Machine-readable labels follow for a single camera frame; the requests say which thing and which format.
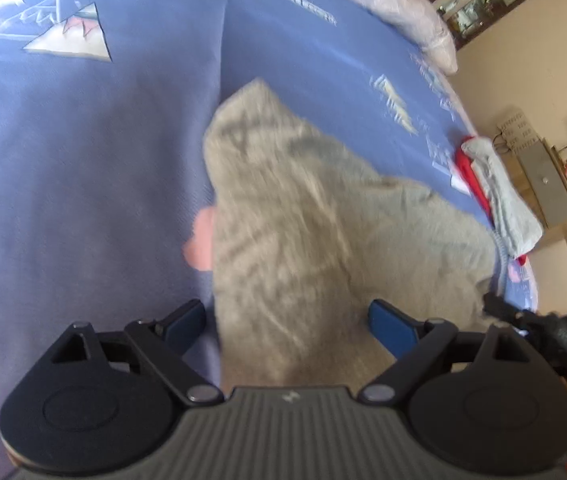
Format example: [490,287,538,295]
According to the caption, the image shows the blue printed blanket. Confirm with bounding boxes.
[0,0,541,476]

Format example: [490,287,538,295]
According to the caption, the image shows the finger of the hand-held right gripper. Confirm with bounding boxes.
[482,291,531,332]

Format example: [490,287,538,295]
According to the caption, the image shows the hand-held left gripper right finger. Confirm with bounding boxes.
[357,299,537,407]

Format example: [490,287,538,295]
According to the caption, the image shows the red folded garment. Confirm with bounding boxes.
[451,134,531,267]

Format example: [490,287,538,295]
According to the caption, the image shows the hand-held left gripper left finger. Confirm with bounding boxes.
[49,299,225,406]

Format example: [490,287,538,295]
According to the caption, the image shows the wooden cabinet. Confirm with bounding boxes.
[492,107,567,267]

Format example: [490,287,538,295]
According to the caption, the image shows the grey pants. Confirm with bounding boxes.
[202,77,500,390]

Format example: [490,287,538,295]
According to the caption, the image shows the folded light grey garment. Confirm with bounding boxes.
[461,137,545,256]

